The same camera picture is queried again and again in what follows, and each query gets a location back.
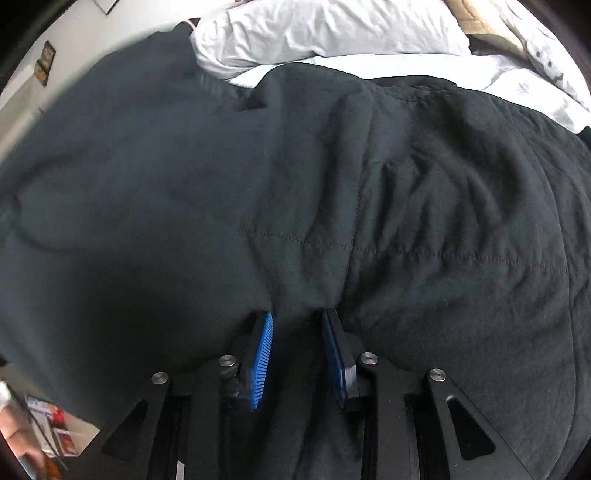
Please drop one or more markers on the black quilted coat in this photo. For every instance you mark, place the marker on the black quilted coat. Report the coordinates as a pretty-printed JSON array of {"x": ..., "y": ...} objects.
[{"x": 277, "y": 184}]

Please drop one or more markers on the framed wall picture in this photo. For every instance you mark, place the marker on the framed wall picture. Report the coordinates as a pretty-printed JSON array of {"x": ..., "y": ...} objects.
[{"x": 107, "y": 4}]

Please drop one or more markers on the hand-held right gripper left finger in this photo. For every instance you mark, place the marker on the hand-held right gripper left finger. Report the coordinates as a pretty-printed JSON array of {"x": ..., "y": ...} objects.
[{"x": 261, "y": 360}]

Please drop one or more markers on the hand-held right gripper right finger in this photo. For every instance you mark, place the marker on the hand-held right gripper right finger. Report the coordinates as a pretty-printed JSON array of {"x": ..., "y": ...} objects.
[{"x": 334, "y": 360}]

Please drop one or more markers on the beige fur cloth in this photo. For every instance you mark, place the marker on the beige fur cloth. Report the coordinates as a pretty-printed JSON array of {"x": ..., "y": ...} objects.
[{"x": 480, "y": 23}]

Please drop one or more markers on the pile of magazines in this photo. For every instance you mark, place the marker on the pile of magazines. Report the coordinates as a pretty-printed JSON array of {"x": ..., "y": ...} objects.
[{"x": 53, "y": 427}]

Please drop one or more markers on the dark wall picture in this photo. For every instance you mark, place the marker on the dark wall picture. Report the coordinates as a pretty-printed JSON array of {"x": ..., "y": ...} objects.
[{"x": 46, "y": 62}]

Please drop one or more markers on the white printed pillow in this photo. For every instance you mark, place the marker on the white printed pillow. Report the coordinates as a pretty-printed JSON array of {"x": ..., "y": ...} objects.
[{"x": 540, "y": 41}]

